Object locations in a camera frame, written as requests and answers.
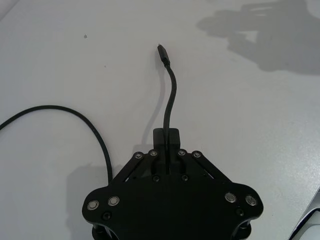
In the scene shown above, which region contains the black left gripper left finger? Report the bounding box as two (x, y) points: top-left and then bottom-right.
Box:
(109, 127), (168, 188)

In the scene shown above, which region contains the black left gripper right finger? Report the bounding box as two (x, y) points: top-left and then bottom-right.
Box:
(166, 127), (226, 186)

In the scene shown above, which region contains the black cable with plug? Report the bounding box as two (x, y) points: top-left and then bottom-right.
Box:
(0, 44), (178, 185)

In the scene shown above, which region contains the white power strip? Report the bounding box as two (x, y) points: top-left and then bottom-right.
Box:
(294, 189), (320, 240)

